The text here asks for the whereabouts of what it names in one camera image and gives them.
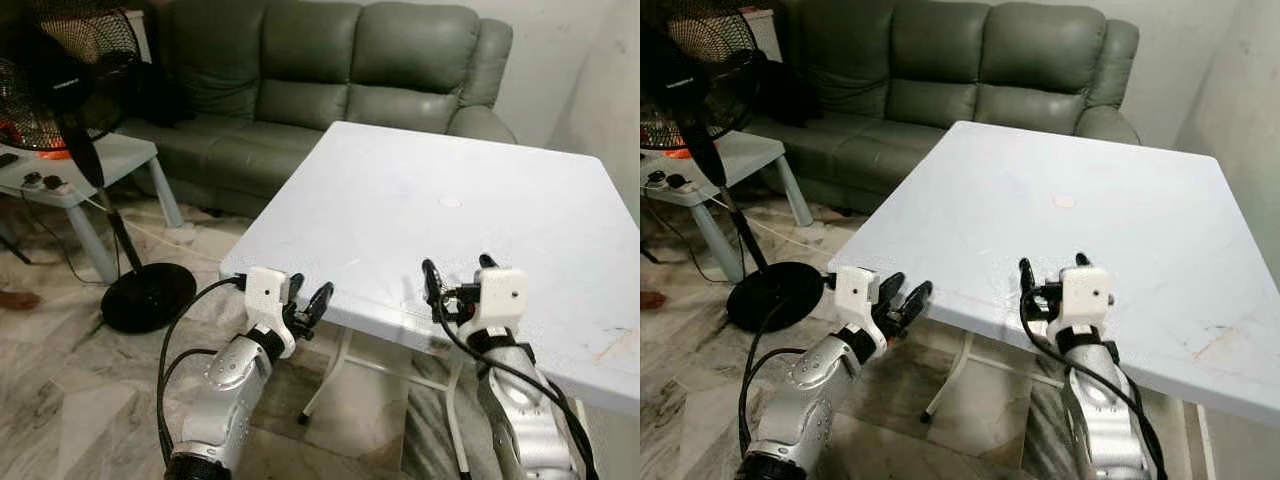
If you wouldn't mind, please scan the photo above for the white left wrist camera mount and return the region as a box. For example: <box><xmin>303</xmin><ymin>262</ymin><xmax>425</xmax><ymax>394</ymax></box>
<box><xmin>833</xmin><ymin>266</ymin><xmax>882</xmax><ymax>347</ymax></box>
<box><xmin>243</xmin><ymin>267</ymin><xmax>297</xmax><ymax>359</ymax></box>

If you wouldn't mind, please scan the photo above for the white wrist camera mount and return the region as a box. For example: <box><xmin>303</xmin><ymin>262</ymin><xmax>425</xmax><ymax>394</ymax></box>
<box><xmin>833</xmin><ymin>266</ymin><xmax>882</xmax><ymax>347</ymax></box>
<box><xmin>1058</xmin><ymin>265</ymin><xmax>1115</xmax><ymax>337</ymax></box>
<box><xmin>462</xmin><ymin>267</ymin><xmax>529</xmax><ymax>346</ymax></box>
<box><xmin>243</xmin><ymin>267</ymin><xmax>297</xmax><ymax>359</ymax></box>

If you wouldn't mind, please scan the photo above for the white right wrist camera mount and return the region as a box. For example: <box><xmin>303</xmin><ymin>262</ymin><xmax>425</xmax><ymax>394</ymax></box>
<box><xmin>462</xmin><ymin>267</ymin><xmax>529</xmax><ymax>346</ymax></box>
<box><xmin>1058</xmin><ymin>265</ymin><xmax>1115</xmax><ymax>337</ymax></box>

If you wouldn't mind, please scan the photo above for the green leather sofa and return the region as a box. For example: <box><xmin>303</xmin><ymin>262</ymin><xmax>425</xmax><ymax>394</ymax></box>
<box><xmin>745</xmin><ymin>0</ymin><xmax>1142</xmax><ymax>214</ymax></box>
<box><xmin>115</xmin><ymin>0</ymin><xmax>517</xmax><ymax>217</ymax></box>

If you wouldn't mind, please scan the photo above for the white square table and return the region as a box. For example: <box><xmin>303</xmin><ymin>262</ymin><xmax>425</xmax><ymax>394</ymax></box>
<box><xmin>828</xmin><ymin>120</ymin><xmax>1280</xmax><ymax>480</ymax></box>
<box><xmin>218</xmin><ymin>121</ymin><xmax>641</xmax><ymax>480</ymax></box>

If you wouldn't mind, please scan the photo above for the white power cord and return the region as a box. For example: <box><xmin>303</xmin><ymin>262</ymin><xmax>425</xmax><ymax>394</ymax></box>
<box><xmin>84</xmin><ymin>194</ymin><xmax>227</xmax><ymax>258</ymax></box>
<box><xmin>714</xmin><ymin>194</ymin><xmax>832</xmax><ymax>253</ymax></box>

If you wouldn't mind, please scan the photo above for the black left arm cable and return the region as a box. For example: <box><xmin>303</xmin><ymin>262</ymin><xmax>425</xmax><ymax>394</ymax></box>
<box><xmin>160</xmin><ymin>347</ymin><xmax>218</xmax><ymax>403</ymax></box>
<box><xmin>156</xmin><ymin>277</ymin><xmax>247</xmax><ymax>466</ymax></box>
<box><xmin>737</xmin><ymin>298</ymin><xmax>789</xmax><ymax>459</ymax></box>
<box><xmin>742</xmin><ymin>346</ymin><xmax>804</xmax><ymax>393</ymax></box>

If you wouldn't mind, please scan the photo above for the black standing fan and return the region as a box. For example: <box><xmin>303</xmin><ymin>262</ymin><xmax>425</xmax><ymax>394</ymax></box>
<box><xmin>640</xmin><ymin>0</ymin><xmax>826</xmax><ymax>334</ymax></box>
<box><xmin>0</xmin><ymin>0</ymin><xmax>198</xmax><ymax>335</ymax></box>

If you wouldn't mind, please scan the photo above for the black bag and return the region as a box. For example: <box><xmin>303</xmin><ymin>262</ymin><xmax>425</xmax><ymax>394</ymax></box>
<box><xmin>130</xmin><ymin>60</ymin><xmax>197</xmax><ymax>127</ymax></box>
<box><xmin>755</xmin><ymin>60</ymin><xmax>817</xmax><ymax>127</ymax></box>

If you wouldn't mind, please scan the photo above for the pale grey side table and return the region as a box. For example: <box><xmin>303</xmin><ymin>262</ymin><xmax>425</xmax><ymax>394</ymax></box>
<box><xmin>0</xmin><ymin>132</ymin><xmax>186</xmax><ymax>287</ymax></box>
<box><xmin>640</xmin><ymin>130</ymin><xmax>814</xmax><ymax>285</ymax></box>

